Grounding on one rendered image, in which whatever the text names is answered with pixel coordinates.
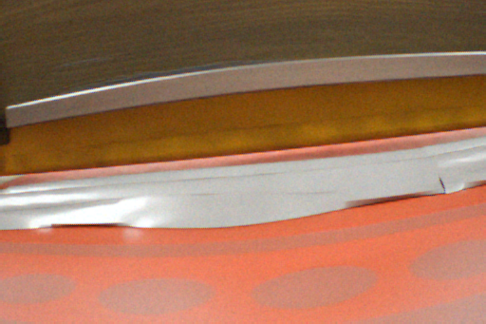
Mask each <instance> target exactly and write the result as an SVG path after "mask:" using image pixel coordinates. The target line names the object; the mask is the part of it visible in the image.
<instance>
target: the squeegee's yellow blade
mask: <svg viewBox="0 0 486 324"><path fill-rule="evenodd" d="M467 105H470V106H472V105H486V76H478V77H477V76H474V77H469V76H468V77H462V78H461V77H457V78H453V77H451V78H445V79H444V78H439V79H427V80H425V79H421V80H408V81H403V80H401V81H395V82H390V81H388V82H381V83H377V82H374V83H366V84H361V83H359V84H352V85H344V86H343V85H336V86H321V87H317V86H313V87H304V88H295V89H287V90H279V91H270V92H261V93H252V94H244V95H235V96H226V97H217V98H208V99H200V100H192V101H183V102H177V103H173V104H167V105H150V106H142V107H141V108H134V109H127V110H120V111H112V112H106V113H104V114H97V115H90V116H83V117H77V118H70V119H66V120H64V121H58V122H51V123H45V124H35V125H28V126H22V127H16V128H12V129H8V131H9V144H4V145H1V146H0V156H10V155H16V154H22V153H33V152H40V151H47V150H52V149H59V148H63V149H67V148H73V147H80V146H87V145H94V144H102V143H116V142H124V141H133V140H141V139H150V138H157V137H167V136H176V135H184V134H195V133H203V131H212V130H222V129H231V128H240V127H250V126H259V125H268V124H286V123H296V122H304V121H314V120H323V119H330V118H340V117H341V118H348V117H356V116H364V115H372V114H380V113H381V114H387V113H395V112H402V111H406V112H409V111H416V110H423V109H426V110H429V109H436V108H449V107H455V106H457V107H461V106H467Z"/></svg>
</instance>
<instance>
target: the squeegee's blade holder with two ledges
mask: <svg viewBox="0 0 486 324"><path fill-rule="evenodd" d="M468 76H469V77H474V76H477V77H478V76H486V52H484V51H481V52H478V51H477V52H472V51H471V52H456V53H455V52H451V53H448V52H445V53H441V52H440V53H429V54H428V53H423V54H419V53H417V54H412V53H411V54H399V55H396V54H391V55H379V56H377V55H371V56H359V57H354V56H350V57H344V58H341V57H337V58H328V59H326V58H322V59H313V60H307V59H306V60H298V61H289V62H282V63H278V62H274V63H266V64H258V65H249V66H241V67H224V68H217V69H209V70H204V71H200V72H192V73H184V74H176V75H170V76H168V77H161V78H153V79H146V80H145V81H137V82H130V83H125V84H123V85H115V86H106V87H103V88H96V89H89V90H86V91H83V92H76V93H70V94H66V95H64V96H58V97H52V98H45V99H44V100H41V101H35V102H29V103H23V104H19V105H14V106H9V107H6V114H5V115H6V120H7V123H6V125H7V128H8V129H12V128H16V127H22V126H28V125H35V124H45V123H51V122H58V121H64V120H66V119H70V118H77V117H83V116H90V115H97V114H104V113H106V112H112V111H120V110H127V109H134V108H141V107H142V106H150V105H167V104H173V103H177V102H183V101H192V100H200V99H208V98H217V97H226V96H235V95H244V94H252V93H261V92H270V91H279V90H287V89H295V88H304V87H313V86H317V87H321V86H336V85H343V86H344V85H352V84H359V83H361V84H366V83H374V82H377V83H381V82H388V81H390V82H395V81H401V80H403V81H408V80H421V79H425V80H427V79H439V78H444V79H445V78H451V77H453V78H457V77H461V78H462V77H468Z"/></svg>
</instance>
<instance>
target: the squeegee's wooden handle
mask: <svg viewBox="0 0 486 324"><path fill-rule="evenodd" d="M471 51H472V52H477V51H478V52H481V51H484V52H486V0H0V129H3V128H7V125H6V123H7V120H6V115H5V114H6V107H9V106H14V105H19V104H23V103H29V102H35V101H41V100H44V99H45V98H52V97H58V96H64V95H66V94H70V93H76V92H83V91H86V90H89V89H96V88H103V87H106V86H115V85H123V84H125V83H130V82H137V81H145V80H146V79H153V78H161V77H168V76H170V75H176V74H184V73H192V72H200V71H204V70H209V69H217V68H224V67H241V66H249V65H258V64H266V63H274V62H278V63H282V62H289V61H298V60H306V59H307V60H313V59H322V58H326V59H328V58H337V57H341V58H344V57H350V56H354V57H359V56H371V55H377V56H379V55H391V54H396V55H399V54H411V53H412V54H417V53H419V54H423V53H428V54H429V53H440V52H441V53H445V52H448V53H451V52H455V53H456V52H471Z"/></svg>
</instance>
